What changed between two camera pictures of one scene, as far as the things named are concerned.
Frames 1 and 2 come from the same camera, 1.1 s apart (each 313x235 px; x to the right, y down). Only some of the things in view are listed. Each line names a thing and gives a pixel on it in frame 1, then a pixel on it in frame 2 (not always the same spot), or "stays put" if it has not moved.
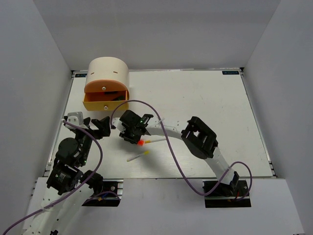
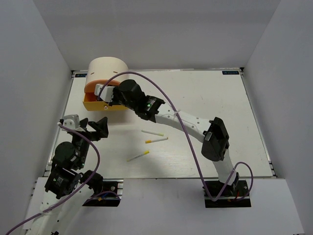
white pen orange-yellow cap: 150,140 stays put
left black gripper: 104,127 stays put
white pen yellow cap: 146,152 stays put
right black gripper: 126,135 → 116,91
